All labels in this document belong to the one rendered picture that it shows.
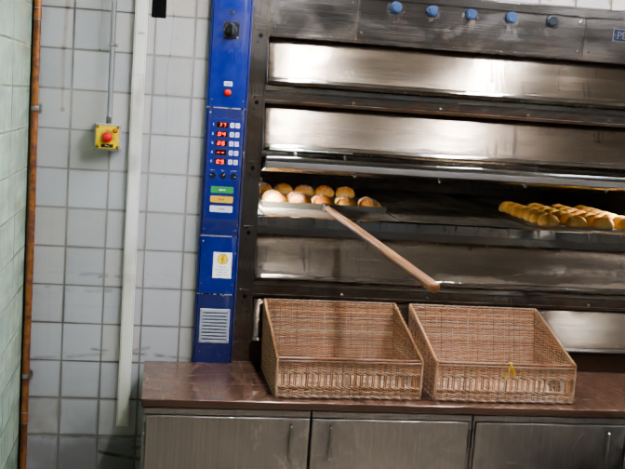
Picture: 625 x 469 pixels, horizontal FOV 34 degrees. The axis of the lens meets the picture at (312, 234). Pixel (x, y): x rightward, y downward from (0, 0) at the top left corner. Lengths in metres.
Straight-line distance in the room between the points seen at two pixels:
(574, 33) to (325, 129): 1.10
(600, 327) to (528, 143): 0.86
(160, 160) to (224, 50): 0.50
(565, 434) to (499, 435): 0.25
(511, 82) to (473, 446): 1.47
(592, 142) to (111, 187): 1.99
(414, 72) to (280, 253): 0.91
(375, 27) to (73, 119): 1.24
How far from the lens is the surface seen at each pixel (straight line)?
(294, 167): 3.94
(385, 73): 4.14
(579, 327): 4.52
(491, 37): 4.28
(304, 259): 4.14
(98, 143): 3.99
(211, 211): 4.05
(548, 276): 4.41
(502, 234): 4.32
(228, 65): 4.03
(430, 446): 3.85
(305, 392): 3.74
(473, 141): 4.24
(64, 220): 4.10
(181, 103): 4.05
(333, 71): 4.10
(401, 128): 4.17
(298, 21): 4.11
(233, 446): 3.73
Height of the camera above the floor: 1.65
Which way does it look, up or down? 7 degrees down
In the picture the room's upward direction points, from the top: 4 degrees clockwise
